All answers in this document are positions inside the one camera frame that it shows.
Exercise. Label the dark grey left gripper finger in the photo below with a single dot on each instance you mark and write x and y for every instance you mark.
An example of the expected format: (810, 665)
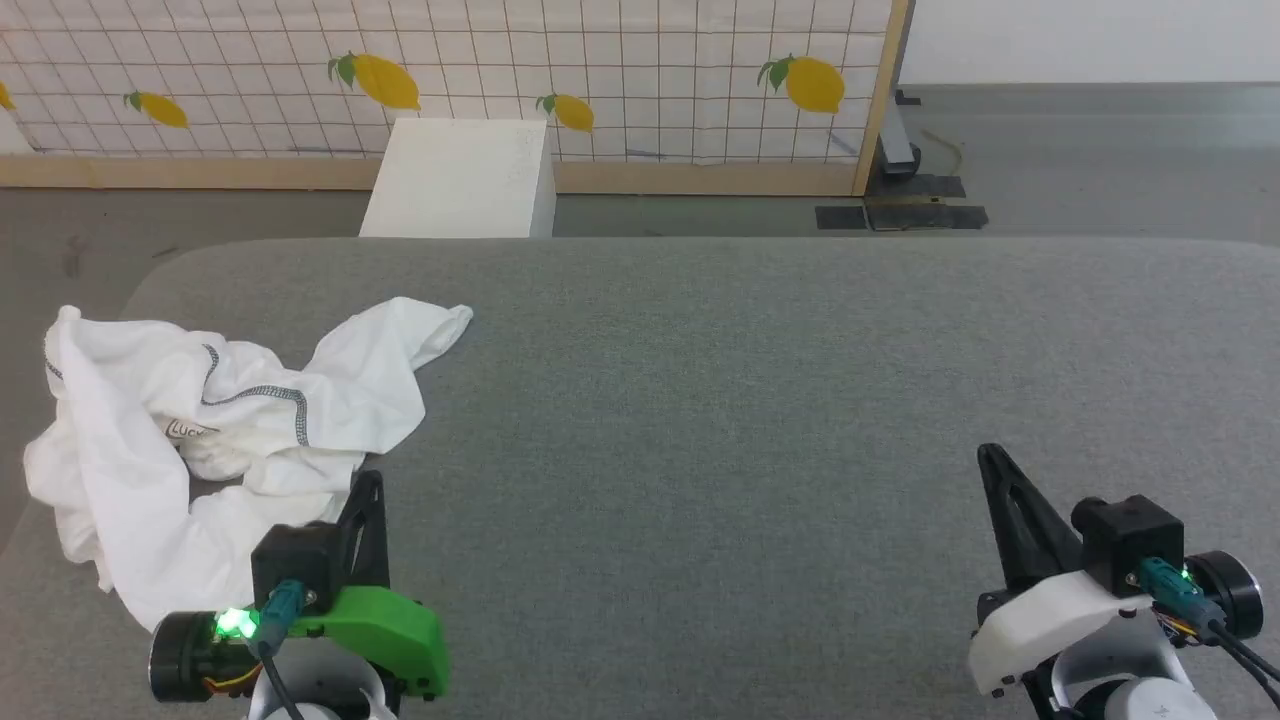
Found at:
(368, 540)

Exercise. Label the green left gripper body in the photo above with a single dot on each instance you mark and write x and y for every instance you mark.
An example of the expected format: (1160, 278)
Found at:
(390, 630)

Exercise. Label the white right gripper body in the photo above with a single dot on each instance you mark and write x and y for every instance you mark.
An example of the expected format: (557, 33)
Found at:
(1040, 620)

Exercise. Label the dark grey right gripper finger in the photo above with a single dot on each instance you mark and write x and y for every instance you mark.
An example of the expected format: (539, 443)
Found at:
(1030, 545)

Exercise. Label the white long-sleeve garment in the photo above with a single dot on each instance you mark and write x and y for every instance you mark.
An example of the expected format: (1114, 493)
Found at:
(130, 420)

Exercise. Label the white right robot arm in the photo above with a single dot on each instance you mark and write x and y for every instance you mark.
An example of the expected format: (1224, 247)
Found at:
(1150, 695)

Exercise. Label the grey fabric sofa seat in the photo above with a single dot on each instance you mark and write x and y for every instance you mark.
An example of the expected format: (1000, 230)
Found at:
(750, 400)

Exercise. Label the large black floor tape patch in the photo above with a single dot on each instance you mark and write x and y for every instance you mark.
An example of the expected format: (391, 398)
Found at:
(925, 212)

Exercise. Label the white rectangular box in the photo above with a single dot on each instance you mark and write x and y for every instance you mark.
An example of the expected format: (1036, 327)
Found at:
(460, 180)

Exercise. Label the grey metal partition foot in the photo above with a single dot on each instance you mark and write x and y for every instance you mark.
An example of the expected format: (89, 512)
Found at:
(897, 150)

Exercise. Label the lemon-print grid partition panel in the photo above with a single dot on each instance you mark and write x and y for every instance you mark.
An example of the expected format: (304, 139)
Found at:
(650, 60)

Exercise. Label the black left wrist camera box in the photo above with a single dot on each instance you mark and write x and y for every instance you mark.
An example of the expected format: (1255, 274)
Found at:
(295, 560)

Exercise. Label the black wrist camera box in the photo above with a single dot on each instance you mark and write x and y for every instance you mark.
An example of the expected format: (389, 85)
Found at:
(1125, 540)
(295, 560)

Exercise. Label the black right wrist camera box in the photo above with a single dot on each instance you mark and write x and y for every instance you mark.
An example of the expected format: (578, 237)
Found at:
(1125, 540)

